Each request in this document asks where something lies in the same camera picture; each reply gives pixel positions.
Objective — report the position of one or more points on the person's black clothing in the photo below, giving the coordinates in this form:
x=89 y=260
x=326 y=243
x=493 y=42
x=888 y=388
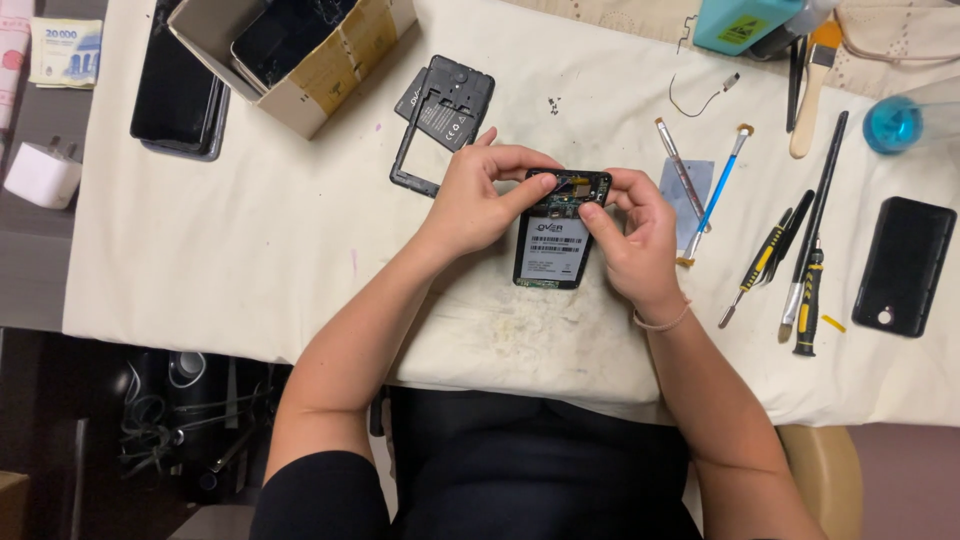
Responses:
x=525 y=472

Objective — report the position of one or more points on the thick black yellow screwdriver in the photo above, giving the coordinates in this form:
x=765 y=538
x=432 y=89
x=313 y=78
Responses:
x=808 y=300

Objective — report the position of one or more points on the cracked screen phone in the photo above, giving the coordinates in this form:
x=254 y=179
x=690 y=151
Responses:
x=289 y=34

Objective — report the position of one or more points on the white charger adapter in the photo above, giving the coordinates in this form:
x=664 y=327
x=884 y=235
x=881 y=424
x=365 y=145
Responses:
x=41 y=174

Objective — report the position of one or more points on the person's right hand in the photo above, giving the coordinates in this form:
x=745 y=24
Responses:
x=645 y=247

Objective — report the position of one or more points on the curved black tweezers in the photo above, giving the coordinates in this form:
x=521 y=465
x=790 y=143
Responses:
x=787 y=236

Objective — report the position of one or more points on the stack of black phones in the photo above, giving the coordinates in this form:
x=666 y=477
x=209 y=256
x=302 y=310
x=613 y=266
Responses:
x=176 y=90

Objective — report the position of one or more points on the yellow tape piece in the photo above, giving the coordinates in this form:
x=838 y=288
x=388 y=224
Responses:
x=833 y=323

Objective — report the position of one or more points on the teal dispenser bottle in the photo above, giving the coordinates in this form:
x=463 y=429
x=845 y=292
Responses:
x=739 y=22

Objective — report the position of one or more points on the straight black tweezers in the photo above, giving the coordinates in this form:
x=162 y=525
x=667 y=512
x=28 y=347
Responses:
x=795 y=82

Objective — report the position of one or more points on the cardboard box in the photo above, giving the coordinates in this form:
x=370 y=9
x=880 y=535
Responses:
x=337 y=75

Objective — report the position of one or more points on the person's left hand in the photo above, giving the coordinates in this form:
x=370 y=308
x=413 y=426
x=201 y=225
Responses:
x=469 y=202

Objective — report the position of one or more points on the black phone back cover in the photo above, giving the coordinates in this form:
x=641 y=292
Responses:
x=904 y=266

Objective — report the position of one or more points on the grey plastic sheet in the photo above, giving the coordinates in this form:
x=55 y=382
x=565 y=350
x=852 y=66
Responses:
x=694 y=176

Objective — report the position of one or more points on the beige chair seat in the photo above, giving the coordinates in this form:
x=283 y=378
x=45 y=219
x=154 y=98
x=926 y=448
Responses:
x=825 y=480

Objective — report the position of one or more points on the slim black yellow screwdriver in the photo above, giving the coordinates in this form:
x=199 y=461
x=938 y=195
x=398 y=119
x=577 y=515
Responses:
x=757 y=266

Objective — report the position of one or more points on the white work cloth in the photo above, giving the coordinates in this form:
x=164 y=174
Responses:
x=247 y=247

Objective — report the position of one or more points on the banknote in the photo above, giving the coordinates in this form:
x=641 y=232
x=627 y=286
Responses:
x=66 y=51

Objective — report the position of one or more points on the pink printed paper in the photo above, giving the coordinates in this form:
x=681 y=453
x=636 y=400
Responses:
x=13 y=60

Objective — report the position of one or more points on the black smartphone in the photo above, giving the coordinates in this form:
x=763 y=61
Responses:
x=553 y=251

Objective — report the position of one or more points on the blue clear plastic bottle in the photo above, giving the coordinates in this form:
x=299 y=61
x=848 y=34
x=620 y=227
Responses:
x=892 y=124

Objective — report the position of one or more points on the black phone middle frame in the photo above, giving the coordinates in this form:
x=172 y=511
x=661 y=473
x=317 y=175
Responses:
x=442 y=105

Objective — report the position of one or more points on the small black screws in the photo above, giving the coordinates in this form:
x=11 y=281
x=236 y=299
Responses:
x=554 y=106

